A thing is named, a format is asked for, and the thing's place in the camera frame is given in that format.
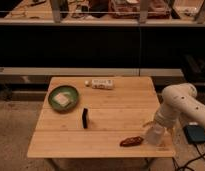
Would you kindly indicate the long shelf bench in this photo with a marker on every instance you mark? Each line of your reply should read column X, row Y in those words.
column 42, row 38

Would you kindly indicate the white ceramic cup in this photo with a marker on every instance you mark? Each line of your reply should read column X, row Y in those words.
column 154, row 134

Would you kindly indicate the black power box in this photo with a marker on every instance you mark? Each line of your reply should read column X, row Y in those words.
column 195, row 134

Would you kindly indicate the wooden table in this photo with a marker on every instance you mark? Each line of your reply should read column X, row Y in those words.
column 113, row 115

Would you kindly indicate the white milk carton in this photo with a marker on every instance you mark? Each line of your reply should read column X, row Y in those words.
column 100, row 84

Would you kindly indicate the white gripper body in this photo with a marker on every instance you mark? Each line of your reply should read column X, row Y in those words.
column 167, row 121

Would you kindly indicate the dark red chili pepper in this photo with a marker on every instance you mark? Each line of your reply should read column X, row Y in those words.
column 131, row 141

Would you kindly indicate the green plate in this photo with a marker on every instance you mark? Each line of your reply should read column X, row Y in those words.
column 69, row 91

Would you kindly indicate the white sponge block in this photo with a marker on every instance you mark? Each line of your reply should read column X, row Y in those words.
column 61, row 99

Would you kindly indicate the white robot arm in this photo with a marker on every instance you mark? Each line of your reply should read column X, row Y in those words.
column 178, row 99

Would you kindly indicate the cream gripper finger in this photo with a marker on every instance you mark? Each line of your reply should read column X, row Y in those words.
column 147, row 124

